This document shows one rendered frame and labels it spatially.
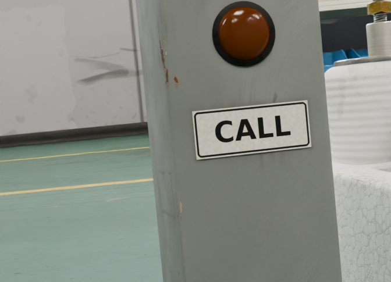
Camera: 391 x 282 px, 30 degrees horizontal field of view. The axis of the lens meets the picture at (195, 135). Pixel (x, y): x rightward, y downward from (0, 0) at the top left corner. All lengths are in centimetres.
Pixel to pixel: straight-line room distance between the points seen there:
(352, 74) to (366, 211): 13
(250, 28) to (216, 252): 9
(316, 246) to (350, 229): 15
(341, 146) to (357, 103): 4
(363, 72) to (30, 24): 508
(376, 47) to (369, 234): 18
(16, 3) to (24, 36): 24
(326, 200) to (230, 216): 4
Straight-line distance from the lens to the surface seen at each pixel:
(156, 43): 31
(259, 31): 30
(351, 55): 509
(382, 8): 57
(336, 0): 483
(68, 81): 549
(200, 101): 30
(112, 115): 545
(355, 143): 54
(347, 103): 54
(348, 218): 47
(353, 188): 46
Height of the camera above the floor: 24
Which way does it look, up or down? 3 degrees down
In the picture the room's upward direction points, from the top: 5 degrees counter-clockwise
